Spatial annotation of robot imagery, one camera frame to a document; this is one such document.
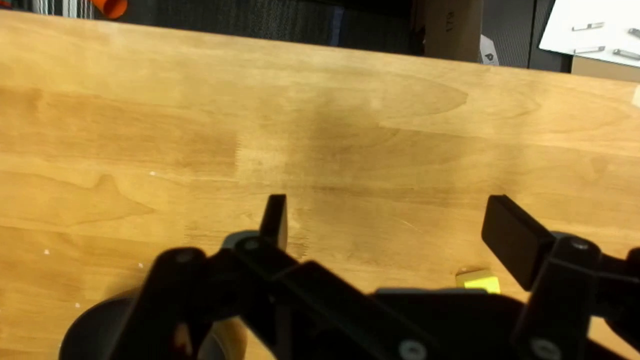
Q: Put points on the yellow block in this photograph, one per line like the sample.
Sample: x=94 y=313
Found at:
x=480 y=281

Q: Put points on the small white tag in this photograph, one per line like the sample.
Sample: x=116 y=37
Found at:
x=488 y=51

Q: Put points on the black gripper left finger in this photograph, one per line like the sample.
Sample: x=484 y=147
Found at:
x=275 y=220

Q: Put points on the orange round clamp knob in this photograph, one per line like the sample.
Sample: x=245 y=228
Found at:
x=111 y=7

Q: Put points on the black bowl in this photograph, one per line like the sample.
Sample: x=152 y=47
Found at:
x=86 y=333

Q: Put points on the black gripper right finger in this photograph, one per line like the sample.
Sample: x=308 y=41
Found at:
x=513 y=232

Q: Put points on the brown cardboard box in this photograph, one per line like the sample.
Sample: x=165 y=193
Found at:
x=448 y=26

